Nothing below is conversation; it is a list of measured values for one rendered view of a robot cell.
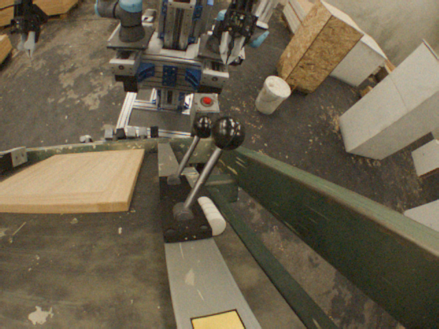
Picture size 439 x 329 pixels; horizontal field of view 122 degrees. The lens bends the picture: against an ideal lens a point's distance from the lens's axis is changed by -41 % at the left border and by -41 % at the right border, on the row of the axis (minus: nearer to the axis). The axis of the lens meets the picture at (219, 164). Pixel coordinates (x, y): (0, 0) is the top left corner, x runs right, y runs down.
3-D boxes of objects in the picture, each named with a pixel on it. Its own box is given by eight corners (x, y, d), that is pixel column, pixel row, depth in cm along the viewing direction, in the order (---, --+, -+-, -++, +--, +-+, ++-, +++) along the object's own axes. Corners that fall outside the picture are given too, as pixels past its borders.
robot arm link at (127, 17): (134, 27, 80) (134, 4, 68) (113, 24, 78) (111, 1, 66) (146, 17, 85) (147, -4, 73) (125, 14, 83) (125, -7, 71)
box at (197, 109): (209, 113, 118) (216, 93, 101) (212, 130, 114) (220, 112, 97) (188, 113, 114) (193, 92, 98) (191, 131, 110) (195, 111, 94)
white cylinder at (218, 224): (226, 234, 27) (211, 210, 35) (226, 216, 27) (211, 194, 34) (205, 237, 27) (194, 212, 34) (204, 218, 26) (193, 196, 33)
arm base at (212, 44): (206, 37, 103) (210, 23, 94) (232, 42, 106) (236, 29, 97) (204, 51, 97) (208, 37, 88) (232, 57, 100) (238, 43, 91)
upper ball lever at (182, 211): (190, 220, 25) (243, 125, 24) (196, 236, 22) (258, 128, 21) (162, 209, 24) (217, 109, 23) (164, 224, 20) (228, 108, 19)
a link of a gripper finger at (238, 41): (228, 68, 49) (236, 33, 43) (225, 63, 53) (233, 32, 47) (239, 70, 49) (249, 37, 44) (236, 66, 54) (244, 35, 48)
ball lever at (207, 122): (179, 188, 36) (215, 122, 35) (182, 196, 33) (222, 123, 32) (160, 179, 35) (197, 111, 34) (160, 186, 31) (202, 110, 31)
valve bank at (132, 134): (165, 138, 125) (167, 115, 103) (167, 158, 120) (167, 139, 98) (89, 142, 110) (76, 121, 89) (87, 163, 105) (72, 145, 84)
